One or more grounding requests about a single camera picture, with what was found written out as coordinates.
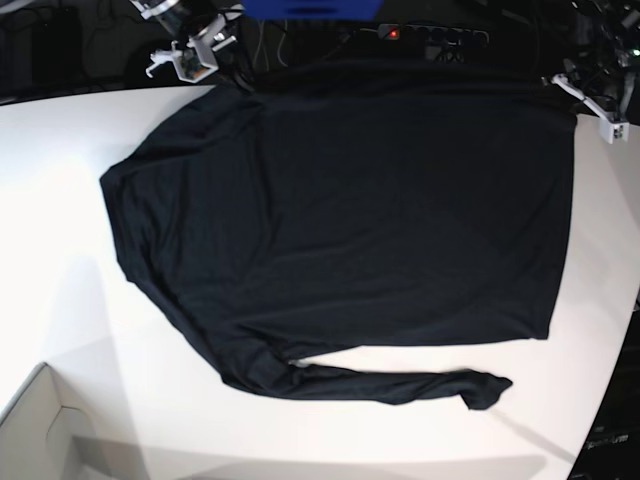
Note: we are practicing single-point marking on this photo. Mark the black power strip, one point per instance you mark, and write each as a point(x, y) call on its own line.
point(433, 34)

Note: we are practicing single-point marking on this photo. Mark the white cardboard box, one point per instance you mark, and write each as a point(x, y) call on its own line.
point(36, 442)

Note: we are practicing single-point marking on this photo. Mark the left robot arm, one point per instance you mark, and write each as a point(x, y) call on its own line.
point(600, 45)

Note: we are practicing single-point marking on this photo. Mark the black t-shirt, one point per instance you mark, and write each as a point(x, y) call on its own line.
point(346, 205)

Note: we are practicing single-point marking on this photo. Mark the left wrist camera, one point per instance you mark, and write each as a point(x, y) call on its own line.
point(614, 131)

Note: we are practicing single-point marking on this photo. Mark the blue box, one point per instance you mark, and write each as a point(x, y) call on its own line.
point(312, 9)

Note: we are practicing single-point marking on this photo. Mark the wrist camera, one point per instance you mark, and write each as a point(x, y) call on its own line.
point(191, 70)
point(614, 131)

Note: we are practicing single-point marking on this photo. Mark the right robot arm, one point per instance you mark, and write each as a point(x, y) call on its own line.
point(149, 9)

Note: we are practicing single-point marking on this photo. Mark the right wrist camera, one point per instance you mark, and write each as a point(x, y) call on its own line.
point(191, 70)

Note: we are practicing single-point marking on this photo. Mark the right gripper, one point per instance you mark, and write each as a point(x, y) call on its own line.
point(201, 36)

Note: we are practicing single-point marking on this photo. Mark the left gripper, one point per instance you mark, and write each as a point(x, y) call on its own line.
point(604, 93)

